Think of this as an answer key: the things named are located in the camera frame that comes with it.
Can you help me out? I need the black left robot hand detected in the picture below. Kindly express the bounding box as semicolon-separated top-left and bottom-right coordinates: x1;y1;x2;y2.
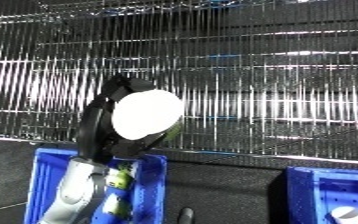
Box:
74;74;183;164

